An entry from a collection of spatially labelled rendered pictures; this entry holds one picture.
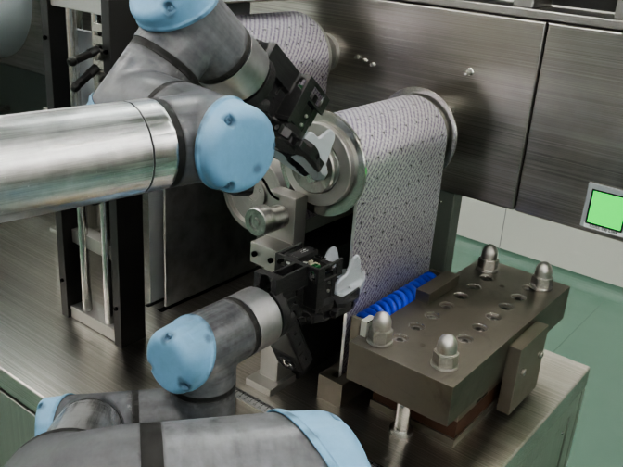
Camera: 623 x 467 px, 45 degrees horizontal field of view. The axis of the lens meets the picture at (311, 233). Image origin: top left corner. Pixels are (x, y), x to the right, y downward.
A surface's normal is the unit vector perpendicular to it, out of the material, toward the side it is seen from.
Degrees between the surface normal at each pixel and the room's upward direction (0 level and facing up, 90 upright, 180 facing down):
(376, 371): 90
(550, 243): 90
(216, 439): 5
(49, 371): 0
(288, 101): 50
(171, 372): 90
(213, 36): 95
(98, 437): 15
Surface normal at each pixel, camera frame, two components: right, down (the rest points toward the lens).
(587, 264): -0.62, 0.26
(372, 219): 0.78, 0.29
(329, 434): 0.13, -0.87
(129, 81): -0.34, -0.67
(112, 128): 0.52, -0.39
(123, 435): 0.00, -0.97
